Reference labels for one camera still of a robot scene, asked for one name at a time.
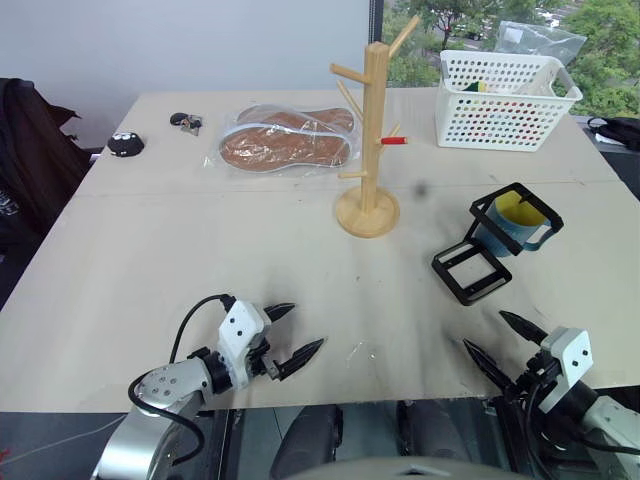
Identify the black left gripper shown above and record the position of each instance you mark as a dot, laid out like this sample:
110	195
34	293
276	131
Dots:
260	364

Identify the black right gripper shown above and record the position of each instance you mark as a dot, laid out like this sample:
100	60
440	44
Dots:
535	377

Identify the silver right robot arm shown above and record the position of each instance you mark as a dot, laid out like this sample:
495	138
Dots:
607	425

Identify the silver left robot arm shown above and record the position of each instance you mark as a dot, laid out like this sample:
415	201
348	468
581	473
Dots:
165	385

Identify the blue mug with yellow inside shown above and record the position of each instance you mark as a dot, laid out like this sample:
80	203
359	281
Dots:
500	231

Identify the wooden mug tree stand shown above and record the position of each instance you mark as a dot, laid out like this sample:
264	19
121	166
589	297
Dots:
372	150

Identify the dark rounded shape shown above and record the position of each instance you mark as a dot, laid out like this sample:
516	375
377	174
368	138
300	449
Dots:
310	440

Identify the brown shoe insole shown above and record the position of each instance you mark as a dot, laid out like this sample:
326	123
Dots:
285	150
300	117

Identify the clear insole packaging bag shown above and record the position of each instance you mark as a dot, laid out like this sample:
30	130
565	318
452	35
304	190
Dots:
215	162

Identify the white perforated plastic basket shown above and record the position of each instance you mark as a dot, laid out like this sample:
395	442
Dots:
500	125

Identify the black key fob with keys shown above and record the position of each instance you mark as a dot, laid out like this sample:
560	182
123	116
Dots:
179	120

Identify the black bag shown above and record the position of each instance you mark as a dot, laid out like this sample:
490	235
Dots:
620	131

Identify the black round toy with eyes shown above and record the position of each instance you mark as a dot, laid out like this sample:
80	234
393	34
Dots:
125	145

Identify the yellow green sponge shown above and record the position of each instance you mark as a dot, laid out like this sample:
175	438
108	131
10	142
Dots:
476	87

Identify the clear plastic bag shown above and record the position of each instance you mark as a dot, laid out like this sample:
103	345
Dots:
540	42

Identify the dark jacket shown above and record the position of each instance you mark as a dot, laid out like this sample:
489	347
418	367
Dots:
30	150

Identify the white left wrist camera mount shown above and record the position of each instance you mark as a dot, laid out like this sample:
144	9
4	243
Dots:
240	325

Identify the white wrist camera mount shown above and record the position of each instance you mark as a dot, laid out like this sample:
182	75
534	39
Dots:
570	352
240	325

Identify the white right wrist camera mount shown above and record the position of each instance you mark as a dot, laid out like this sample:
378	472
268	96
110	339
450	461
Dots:
570	352

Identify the dark window frame post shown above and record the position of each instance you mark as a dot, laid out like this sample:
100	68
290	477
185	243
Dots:
376	20

